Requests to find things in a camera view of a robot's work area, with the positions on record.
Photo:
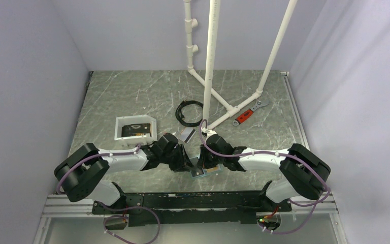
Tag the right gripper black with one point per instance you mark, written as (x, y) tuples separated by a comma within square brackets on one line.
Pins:
[(202, 161)]

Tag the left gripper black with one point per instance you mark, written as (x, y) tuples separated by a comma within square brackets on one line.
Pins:
[(184, 163)]

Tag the green card holder wallet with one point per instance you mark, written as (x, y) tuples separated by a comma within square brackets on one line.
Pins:
[(197, 165)]

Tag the white plastic card tray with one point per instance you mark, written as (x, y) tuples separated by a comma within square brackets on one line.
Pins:
[(135, 119)]

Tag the silver grey card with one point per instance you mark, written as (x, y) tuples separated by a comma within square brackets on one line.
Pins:
[(196, 173)]

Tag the gold VIP card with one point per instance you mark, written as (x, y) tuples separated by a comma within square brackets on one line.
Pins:
[(215, 169)]

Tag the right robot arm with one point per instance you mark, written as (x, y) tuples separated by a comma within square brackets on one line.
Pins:
[(302, 172)]

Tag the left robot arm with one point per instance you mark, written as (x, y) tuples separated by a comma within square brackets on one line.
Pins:
[(80, 176)]

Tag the black card in tray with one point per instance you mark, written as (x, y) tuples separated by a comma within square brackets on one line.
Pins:
[(143, 129)]

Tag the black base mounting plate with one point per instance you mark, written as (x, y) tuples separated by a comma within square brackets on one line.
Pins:
[(192, 207)]

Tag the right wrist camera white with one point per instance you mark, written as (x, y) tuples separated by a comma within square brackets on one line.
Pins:
[(207, 132)]

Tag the red handled adjustable wrench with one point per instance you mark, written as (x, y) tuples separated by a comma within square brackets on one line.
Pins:
[(249, 112)]

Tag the aluminium rail frame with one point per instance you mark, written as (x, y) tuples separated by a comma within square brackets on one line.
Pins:
[(58, 206)]

